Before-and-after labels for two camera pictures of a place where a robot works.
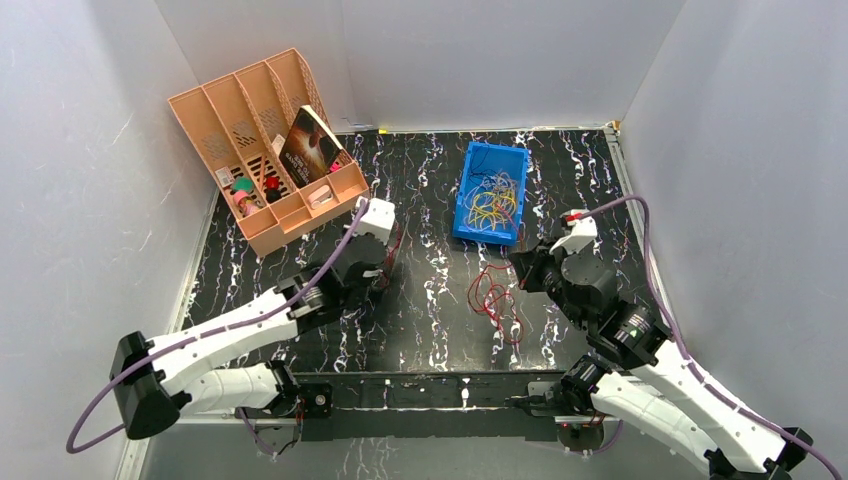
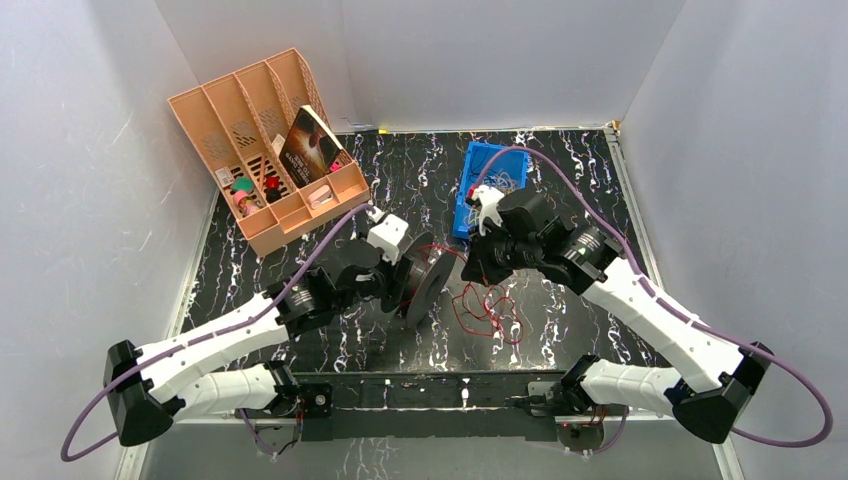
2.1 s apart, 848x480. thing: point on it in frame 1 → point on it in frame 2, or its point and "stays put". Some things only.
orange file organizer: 242,121 stays put
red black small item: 273,192 stays put
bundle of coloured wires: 492,202 stays put
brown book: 309,151 stays put
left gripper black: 386,263 → 391,278
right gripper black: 527,264 → 479,266
